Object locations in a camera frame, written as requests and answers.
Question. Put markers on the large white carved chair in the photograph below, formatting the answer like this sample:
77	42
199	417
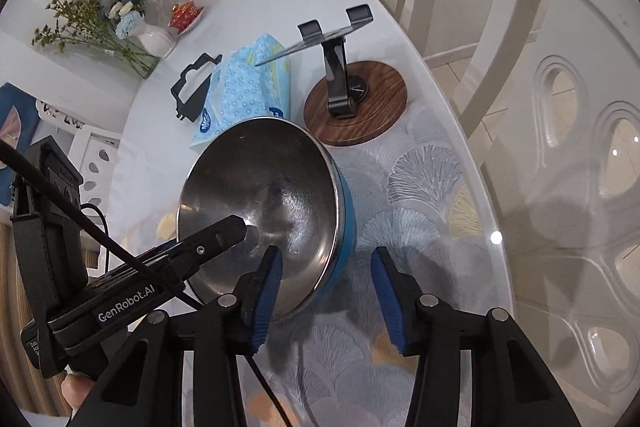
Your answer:
575	157

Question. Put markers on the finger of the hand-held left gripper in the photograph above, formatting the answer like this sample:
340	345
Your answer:
220	232

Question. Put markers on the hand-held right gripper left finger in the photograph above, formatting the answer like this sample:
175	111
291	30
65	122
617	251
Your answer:
267	292

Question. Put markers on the blue flower bouquet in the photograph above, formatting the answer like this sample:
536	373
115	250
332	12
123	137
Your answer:
125	7

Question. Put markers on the chair with blue cover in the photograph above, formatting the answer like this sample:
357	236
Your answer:
15	132

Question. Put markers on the person's left hand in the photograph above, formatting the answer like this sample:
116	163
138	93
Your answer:
75	391

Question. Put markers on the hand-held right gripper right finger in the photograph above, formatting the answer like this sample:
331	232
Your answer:
387	292

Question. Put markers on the round wooden base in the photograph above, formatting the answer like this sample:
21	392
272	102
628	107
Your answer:
380	107

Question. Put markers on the red tea cup set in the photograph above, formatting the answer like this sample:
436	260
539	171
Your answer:
185	14

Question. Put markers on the white ornate chair back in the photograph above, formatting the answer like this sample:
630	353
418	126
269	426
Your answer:
60	114

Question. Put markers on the white vase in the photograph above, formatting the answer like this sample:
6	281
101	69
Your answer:
157	42

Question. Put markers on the black phone stand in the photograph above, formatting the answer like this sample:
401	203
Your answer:
337	77

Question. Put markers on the blue steel bowl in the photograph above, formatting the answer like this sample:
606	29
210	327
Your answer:
280	187

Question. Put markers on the light blue tissue pack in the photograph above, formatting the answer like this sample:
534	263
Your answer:
245	92

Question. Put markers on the glass vase with green stems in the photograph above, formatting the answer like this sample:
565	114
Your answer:
75	14

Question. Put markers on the black plastic frame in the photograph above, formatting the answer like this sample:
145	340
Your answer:
190	114

